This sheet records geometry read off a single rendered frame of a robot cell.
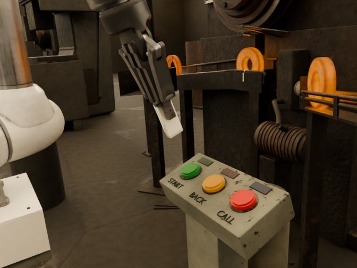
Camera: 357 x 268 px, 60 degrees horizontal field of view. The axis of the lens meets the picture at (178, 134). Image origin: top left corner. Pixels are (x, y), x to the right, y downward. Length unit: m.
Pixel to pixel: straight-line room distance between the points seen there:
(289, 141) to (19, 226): 0.86
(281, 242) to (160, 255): 0.76
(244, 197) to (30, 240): 0.58
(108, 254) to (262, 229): 1.04
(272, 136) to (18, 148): 0.84
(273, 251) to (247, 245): 0.25
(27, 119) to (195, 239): 0.60
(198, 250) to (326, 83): 0.61
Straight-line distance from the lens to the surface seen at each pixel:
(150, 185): 1.97
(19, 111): 0.97
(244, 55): 1.51
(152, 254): 1.40
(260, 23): 1.41
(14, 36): 0.99
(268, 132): 1.20
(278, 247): 0.73
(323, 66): 1.00
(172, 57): 2.05
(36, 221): 0.87
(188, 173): 0.59
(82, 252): 1.50
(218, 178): 0.55
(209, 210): 0.51
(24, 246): 0.90
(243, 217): 0.48
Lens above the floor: 0.84
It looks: 16 degrees down
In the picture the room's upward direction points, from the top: 3 degrees counter-clockwise
